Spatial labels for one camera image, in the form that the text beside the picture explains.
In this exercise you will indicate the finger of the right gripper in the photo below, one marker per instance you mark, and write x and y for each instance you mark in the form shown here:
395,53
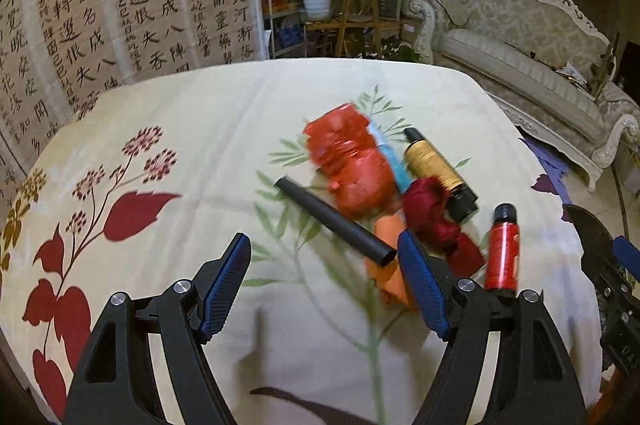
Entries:
628,256
598,261

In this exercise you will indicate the floral cream tablecloth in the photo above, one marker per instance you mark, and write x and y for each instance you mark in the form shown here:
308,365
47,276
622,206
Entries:
158,177

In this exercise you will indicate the red bottle black cap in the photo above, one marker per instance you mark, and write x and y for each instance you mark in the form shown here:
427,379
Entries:
503,251

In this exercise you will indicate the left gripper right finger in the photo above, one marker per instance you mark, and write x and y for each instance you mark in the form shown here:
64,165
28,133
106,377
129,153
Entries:
534,382

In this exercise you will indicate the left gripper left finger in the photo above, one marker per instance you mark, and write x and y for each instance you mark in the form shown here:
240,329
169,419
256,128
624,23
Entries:
114,381

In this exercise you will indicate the black short cylinder tube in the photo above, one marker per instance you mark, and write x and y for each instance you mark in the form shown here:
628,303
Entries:
357,237

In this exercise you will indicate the purple cloth on floor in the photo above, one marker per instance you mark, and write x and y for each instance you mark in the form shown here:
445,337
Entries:
555,169

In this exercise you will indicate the wooden plant stand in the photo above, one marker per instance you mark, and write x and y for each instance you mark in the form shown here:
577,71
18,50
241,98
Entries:
356,30

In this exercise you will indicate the low green floor plant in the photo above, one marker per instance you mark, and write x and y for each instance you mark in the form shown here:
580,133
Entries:
400,53

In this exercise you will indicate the gold bottle black cap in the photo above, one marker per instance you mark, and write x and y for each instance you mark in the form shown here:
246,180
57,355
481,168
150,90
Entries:
424,161

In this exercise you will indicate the small orange paper piece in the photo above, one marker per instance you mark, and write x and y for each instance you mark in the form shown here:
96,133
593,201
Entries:
389,279

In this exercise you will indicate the white metal shelf rack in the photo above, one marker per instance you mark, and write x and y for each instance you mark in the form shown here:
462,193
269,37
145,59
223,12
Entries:
284,22

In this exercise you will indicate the papers clutter on sofa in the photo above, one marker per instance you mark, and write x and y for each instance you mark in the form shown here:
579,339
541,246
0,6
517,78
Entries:
582,79

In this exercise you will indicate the dark red satin cloth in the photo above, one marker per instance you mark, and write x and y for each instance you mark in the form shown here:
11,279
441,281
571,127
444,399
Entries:
424,205

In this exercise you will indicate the red crumpled plastic wrapper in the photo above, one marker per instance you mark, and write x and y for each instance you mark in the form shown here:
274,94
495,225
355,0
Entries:
359,178

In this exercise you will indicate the ornate white grey sofa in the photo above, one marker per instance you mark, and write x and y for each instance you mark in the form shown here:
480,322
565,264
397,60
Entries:
512,49

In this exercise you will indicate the light blue small tube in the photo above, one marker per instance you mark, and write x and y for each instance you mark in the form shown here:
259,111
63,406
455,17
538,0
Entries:
399,171

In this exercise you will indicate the calligraphy screen panel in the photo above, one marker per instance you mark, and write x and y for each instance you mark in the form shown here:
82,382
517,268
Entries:
57,56

